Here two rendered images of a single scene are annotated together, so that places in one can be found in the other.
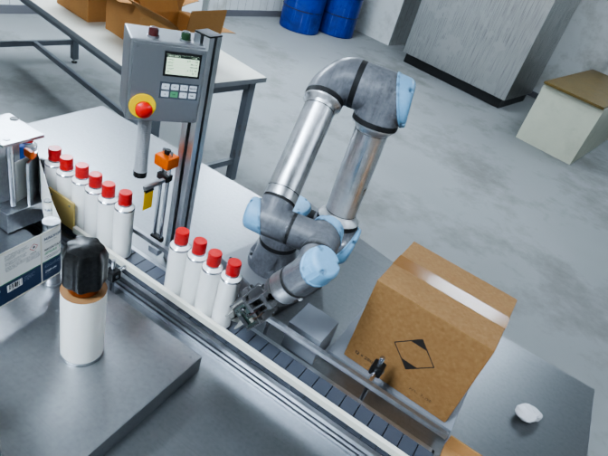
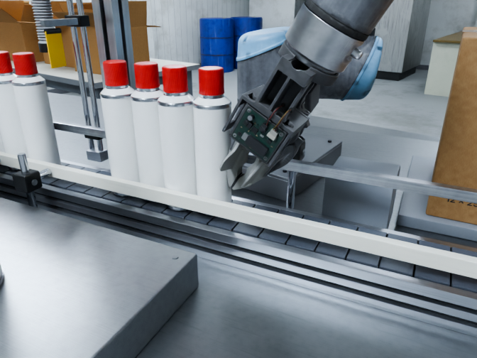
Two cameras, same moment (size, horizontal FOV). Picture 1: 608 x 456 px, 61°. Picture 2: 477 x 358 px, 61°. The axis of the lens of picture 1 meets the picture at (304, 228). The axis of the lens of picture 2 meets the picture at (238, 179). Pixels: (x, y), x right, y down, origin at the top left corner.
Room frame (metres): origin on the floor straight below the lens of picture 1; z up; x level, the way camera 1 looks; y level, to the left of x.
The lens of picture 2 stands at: (0.39, 0.05, 1.17)
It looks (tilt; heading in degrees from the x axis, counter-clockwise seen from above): 24 degrees down; 4
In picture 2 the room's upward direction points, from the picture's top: straight up
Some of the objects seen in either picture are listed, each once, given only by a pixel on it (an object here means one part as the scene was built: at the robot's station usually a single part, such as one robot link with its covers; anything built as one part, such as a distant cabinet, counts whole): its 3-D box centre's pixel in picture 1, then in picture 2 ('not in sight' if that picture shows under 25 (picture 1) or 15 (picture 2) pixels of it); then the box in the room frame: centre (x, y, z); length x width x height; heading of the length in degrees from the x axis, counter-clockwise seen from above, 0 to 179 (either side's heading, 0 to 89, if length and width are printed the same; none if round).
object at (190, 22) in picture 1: (179, 32); (108, 36); (2.78, 0.97, 0.97); 0.51 x 0.42 x 0.37; 153
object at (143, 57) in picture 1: (163, 76); not in sight; (1.13, 0.42, 1.38); 0.17 x 0.10 x 0.19; 124
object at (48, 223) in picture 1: (52, 252); not in sight; (0.88, 0.55, 0.97); 0.05 x 0.05 x 0.19
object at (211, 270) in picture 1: (208, 284); (178, 139); (0.94, 0.18, 0.98); 0.05 x 0.05 x 0.20
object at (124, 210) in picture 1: (123, 223); (35, 114); (1.06, 0.46, 0.98); 0.05 x 0.05 x 0.20
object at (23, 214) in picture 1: (11, 173); not in sight; (1.08, 0.78, 1.01); 0.14 x 0.13 x 0.26; 69
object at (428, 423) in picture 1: (250, 305); (255, 158); (0.94, 0.07, 0.95); 1.07 x 0.01 x 0.01; 69
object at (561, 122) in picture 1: (582, 112); (470, 61); (6.61, -2.81, 0.34); 2.02 x 0.67 x 0.69; 148
